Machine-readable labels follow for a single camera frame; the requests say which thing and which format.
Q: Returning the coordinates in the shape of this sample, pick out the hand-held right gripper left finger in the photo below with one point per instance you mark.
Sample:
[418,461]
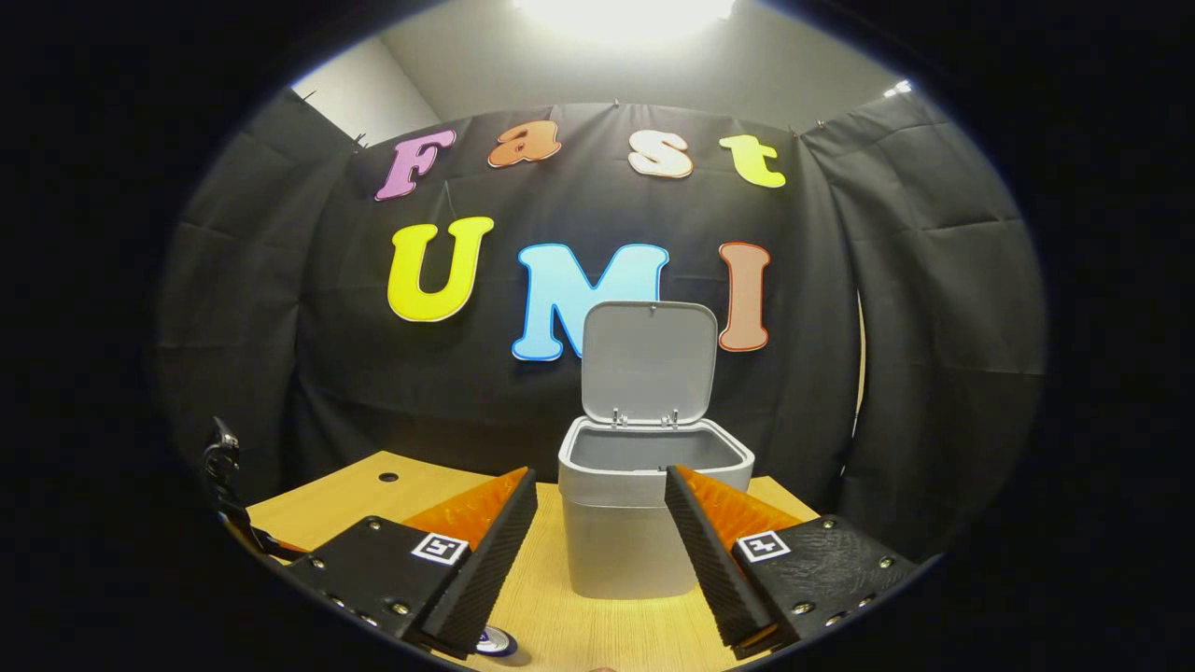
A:
[490,551]

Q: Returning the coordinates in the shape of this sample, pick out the wooden desktop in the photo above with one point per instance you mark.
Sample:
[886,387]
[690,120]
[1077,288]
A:
[597,635]

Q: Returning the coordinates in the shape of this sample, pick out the small ceiling light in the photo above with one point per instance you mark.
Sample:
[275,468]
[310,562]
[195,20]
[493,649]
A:
[898,89]

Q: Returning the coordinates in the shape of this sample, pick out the blue pop can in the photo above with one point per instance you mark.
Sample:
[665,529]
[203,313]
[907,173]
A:
[499,642]

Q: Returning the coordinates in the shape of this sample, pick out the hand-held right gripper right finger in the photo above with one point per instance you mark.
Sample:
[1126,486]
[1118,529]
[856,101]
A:
[709,551]

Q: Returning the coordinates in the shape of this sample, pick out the large ceiling light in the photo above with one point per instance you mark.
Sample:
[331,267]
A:
[625,14]

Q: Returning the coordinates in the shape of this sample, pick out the grey desktop garbage bin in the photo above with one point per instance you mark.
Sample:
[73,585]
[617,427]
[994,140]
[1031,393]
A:
[621,551]

